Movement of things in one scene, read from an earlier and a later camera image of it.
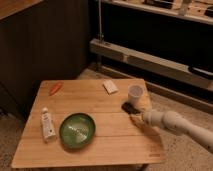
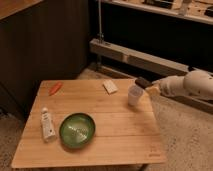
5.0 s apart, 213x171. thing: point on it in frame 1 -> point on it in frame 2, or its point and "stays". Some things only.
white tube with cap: (48, 131) stays
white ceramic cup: (135, 92) stays
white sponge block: (109, 86) stays
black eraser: (129, 108) -> (144, 82)
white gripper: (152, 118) -> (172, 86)
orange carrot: (56, 89) stays
